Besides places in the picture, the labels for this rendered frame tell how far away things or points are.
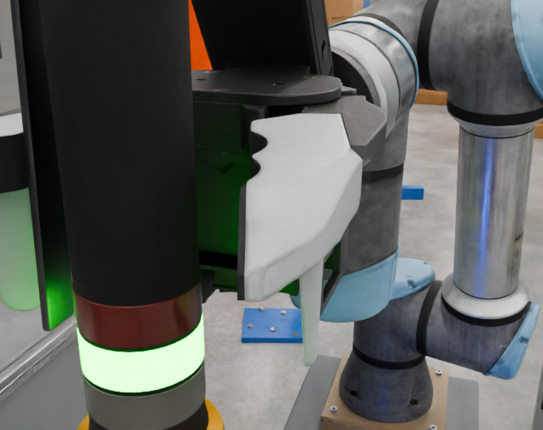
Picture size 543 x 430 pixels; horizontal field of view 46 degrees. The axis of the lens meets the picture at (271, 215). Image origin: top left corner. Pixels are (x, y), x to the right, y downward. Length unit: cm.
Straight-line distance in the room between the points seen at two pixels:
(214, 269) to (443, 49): 54
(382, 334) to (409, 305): 7
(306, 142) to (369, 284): 27
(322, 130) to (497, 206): 65
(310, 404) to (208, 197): 94
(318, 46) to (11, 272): 14
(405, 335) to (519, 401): 206
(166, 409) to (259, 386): 273
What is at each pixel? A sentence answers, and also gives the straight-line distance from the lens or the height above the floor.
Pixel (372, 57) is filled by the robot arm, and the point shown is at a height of 165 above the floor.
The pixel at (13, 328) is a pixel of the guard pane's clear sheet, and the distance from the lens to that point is 131.
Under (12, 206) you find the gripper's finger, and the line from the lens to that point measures 20.
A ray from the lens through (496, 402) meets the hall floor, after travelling 297.
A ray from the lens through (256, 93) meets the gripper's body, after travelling 21.
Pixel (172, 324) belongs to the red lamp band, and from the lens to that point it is 16.
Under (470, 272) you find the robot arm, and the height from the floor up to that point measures 133.
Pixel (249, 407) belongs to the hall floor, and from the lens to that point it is 278.
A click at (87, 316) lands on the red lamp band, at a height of 161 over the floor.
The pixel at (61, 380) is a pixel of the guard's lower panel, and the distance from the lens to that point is 146.
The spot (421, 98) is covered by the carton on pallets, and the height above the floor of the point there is 7.
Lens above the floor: 169
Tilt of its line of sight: 21 degrees down
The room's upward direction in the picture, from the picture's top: straight up
